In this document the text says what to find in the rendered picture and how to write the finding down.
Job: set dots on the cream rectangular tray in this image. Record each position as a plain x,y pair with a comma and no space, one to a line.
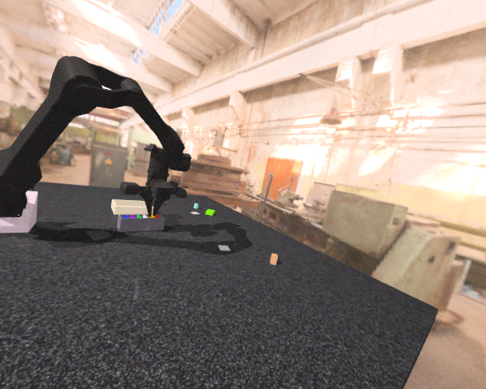
128,207

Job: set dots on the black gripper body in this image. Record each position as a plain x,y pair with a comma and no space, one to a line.
132,188

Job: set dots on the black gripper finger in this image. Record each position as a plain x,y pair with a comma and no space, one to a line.
158,204
148,202

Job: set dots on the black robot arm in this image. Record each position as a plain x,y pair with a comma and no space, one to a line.
75,89

